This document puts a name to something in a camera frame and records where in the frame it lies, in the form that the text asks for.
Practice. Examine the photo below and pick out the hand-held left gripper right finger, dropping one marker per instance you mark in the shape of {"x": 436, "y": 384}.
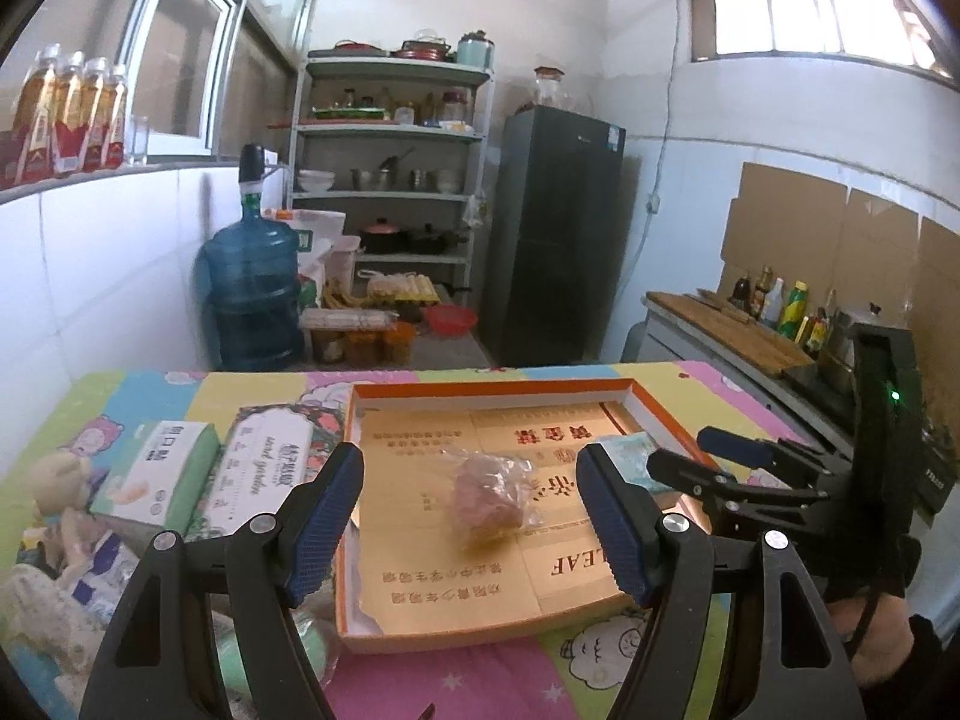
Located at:
{"x": 611, "y": 525}

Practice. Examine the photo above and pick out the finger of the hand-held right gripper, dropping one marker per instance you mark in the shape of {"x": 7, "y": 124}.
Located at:
{"x": 682, "y": 469}
{"x": 731, "y": 441}

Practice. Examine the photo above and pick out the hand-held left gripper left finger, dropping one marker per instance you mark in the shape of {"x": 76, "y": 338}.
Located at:
{"x": 326, "y": 525}

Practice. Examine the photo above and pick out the teal soft packet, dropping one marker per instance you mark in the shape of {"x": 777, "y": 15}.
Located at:
{"x": 626, "y": 457}

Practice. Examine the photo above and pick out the orange cardboard tray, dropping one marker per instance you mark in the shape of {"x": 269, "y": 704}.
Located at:
{"x": 420, "y": 480}

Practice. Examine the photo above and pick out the clear bag with pink filling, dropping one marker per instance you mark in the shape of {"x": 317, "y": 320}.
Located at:
{"x": 487, "y": 499}

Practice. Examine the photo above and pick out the light green soft roll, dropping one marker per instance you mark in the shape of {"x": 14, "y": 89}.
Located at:
{"x": 315, "y": 645}

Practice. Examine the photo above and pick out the person's right hand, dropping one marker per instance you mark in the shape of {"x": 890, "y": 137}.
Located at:
{"x": 877, "y": 637}

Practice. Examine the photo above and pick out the floral tissue pack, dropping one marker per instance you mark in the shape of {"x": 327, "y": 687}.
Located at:
{"x": 255, "y": 465}

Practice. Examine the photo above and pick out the wooden cutting board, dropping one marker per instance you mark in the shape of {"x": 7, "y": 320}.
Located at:
{"x": 720, "y": 330}

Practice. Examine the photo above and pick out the red sauce bottle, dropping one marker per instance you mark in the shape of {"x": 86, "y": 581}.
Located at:
{"x": 817, "y": 334}

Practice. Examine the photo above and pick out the yellow green bottle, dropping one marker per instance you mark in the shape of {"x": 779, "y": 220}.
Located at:
{"x": 792, "y": 311}

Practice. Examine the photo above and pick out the white and blue bottle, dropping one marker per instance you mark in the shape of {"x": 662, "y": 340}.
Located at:
{"x": 773, "y": 304}

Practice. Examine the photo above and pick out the dark sauce bottle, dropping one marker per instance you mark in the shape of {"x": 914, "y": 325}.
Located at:
{"x": 742, "y": 296}

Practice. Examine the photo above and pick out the brown glass bottle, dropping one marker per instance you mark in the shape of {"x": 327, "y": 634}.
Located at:
{"x": 762, "y": 292}

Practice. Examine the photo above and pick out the green tissue pack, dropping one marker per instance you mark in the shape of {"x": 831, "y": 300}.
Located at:
{"x": 150, "y": 472}

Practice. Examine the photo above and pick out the colourful cartoon mat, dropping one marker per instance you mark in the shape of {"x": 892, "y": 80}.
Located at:
{"x": 480, "y": 682}

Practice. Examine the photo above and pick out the clear lidded food box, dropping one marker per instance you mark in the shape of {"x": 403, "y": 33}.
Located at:
{"x": 345, "y": 319}

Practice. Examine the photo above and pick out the bunch of bananas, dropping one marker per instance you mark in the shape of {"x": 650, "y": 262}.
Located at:
{"x": 339, "y": 294}

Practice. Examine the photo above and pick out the red plastic basket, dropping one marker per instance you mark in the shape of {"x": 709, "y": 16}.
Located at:
{"x": 450, "y": 321}

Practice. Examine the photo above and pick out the tray of yellow rolls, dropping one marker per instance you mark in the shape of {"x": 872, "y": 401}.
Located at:
{"x": 401, "y": 289}

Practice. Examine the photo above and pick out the blue water jug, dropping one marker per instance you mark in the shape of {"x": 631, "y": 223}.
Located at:
{"x": 251, "y": 277}

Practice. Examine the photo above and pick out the dark grey refrigerator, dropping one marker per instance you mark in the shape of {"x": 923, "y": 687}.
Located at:
{"x": 555, "y": 240}

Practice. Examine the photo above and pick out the white plastic container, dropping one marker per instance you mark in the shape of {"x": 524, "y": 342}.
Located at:
{"x": 343, "y": 262}

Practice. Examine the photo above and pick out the beige plush bunny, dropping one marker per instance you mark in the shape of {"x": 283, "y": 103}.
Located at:
{"x": 60, "y": 480}

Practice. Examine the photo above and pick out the black pot with red lid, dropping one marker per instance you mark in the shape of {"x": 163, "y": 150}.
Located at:
{"x": 382, "y": 238}

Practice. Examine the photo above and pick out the white sack with orange print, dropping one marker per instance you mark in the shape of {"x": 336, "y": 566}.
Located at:
{"x": 319, "y": 229}

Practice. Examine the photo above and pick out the white lace cloth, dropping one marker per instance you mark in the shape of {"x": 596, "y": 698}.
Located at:
{"x": 37, "y": 615}

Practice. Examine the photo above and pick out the black wok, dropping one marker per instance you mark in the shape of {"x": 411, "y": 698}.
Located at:
{"x": 435, "y": 240}

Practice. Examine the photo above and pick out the stack of white bowls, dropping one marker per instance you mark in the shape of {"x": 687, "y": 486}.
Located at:
{"x": 315, "y": 181}

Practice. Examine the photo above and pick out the black water pump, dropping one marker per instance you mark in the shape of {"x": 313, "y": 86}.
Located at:
{"x": 251, "y": 161}

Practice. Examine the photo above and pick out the glass jar with red lid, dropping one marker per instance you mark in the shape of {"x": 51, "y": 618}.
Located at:
{"x": 551, "y": 90}

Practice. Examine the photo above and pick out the white metal shelf rack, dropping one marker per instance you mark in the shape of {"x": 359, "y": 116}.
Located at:
{"x": 390, "y": 131}

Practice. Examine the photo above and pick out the green shelf tray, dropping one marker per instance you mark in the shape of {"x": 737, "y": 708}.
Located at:
{"x": 349, "y": 114}

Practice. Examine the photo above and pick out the clear drinking glass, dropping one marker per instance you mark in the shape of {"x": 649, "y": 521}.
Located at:
{"x": 139, "y": 141}

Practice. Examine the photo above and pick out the barred window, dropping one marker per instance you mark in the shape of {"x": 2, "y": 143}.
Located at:
{"x": 810, "y": 0}

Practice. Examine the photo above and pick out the tea bottle with red label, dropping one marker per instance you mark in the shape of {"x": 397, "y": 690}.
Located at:
{"x": 94, "y": 120}
{"x": 115, "y": 124}
{"x": 36, "y": 120}
{"x": 69, "y": 120}

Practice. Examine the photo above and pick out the teal pot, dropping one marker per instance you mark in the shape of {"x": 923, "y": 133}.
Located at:
{"x": 474, "y": 51}

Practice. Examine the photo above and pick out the red flat pan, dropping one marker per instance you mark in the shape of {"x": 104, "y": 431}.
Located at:
{"x": 360, "y": 49}

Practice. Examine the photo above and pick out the red pot with glass lid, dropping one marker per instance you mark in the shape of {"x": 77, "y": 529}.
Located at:
{"x": 424, "y": 49}

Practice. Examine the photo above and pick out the aluminium sliding window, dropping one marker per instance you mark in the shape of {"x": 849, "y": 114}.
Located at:
{"x": 172, "y": 60}

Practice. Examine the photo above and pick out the brown cardboard wall sheets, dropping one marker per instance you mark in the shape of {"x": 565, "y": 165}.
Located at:
{"x": 795, "y": 225}

